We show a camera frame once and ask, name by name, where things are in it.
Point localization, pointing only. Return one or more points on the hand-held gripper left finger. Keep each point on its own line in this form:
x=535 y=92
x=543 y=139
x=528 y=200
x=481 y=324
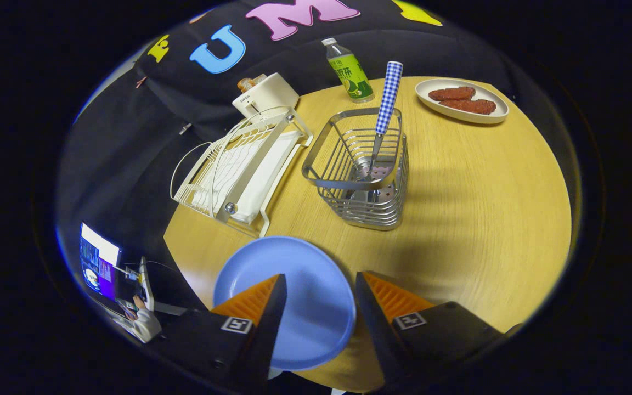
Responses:
x=269 y=334

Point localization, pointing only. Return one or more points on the toast slice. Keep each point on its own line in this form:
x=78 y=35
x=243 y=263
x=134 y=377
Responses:
x=260 y=79
x=245 y=85

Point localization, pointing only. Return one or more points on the small silver clip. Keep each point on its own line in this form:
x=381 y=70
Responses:
x=185 y=129

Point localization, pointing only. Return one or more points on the white upright panel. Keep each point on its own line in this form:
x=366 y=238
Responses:
x=146 y=282

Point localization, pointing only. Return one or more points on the green tea bottle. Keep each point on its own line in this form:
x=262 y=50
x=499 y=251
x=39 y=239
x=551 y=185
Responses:
x=351 y=74

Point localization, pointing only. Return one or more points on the blue plate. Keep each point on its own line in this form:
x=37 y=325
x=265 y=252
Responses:
x=305 y=285

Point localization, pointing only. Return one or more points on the red sausage piece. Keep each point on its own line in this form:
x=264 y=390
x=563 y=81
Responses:
x=469 y=106
x=452 y=93

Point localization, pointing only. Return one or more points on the computer monitor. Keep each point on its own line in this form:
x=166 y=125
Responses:
x=99 y=263

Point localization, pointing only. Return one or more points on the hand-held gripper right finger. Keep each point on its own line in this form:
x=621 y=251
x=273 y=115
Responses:
x=373 y=329

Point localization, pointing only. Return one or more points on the cream oval dish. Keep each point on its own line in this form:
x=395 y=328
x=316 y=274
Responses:
x=450 y=113

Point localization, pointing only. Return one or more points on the black backdrop cloth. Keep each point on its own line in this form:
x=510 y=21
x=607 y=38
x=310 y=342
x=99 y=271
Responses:
x=129 y=164

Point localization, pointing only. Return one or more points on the white toaster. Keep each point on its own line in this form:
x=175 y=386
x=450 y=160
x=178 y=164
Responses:
x=272 y=93

